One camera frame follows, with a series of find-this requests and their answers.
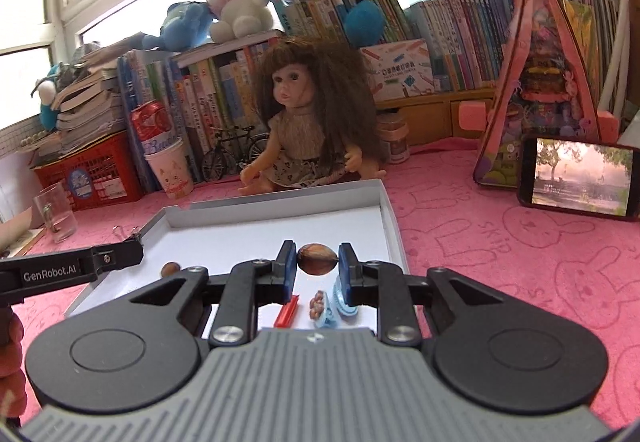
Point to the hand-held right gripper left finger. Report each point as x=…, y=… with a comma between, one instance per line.
x=288, y=272

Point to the pink tent-shaped toy case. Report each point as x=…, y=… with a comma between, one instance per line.
x=545, y=72

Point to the blue hair clip with bears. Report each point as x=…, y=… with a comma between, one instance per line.
x=318, y=304

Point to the red drink can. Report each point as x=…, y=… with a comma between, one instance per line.
x=150, y=124

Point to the brown nut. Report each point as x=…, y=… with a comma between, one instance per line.
x=170, y=269
x=316, y=261

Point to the white cardboard box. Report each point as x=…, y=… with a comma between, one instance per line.
x=240, y=232

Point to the blue elephant plush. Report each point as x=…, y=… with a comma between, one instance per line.
x=180, y=22

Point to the curly-haired doll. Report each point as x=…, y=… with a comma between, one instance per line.
x=300, y=132

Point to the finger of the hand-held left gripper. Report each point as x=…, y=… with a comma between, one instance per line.
x=117, y=254

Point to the colourful printed carton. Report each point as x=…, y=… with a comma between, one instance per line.
x=400, y=72

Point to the white plastic rods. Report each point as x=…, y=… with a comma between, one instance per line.
x=622, y=22

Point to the clear glass mug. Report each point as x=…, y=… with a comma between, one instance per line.
x=57, y=217

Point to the pink foam block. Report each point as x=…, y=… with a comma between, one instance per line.
x=607, y=126
x=472, y=114

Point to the person's left hand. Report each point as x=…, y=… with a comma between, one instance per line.
x=10, y=362

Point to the open paper booklet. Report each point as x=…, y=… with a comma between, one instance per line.
x=20, y=232

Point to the stack of worn books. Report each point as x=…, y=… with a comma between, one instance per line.
x=85, y=107

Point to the wooden drawer unit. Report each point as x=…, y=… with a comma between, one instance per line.
x=430, y=119

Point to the small brown jar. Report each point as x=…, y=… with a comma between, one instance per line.
x=392, y=142

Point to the red plastic basket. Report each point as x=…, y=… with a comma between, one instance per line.
x=95, y=172

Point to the black smartphone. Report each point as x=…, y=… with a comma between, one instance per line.
x=580, y=177

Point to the pink rabbit-print blanket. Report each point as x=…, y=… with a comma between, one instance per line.
x=500, y=247

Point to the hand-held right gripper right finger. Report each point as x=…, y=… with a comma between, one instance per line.
x=346, y=272

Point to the white paper cup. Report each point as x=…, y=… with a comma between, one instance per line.
x=170, y=172

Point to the black model bicycle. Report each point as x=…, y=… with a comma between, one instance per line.
x=234, y=148

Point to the small blue white plush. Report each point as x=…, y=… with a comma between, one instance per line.
x=47, y=97

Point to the row of upright books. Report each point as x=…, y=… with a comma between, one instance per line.
x=450, y=22

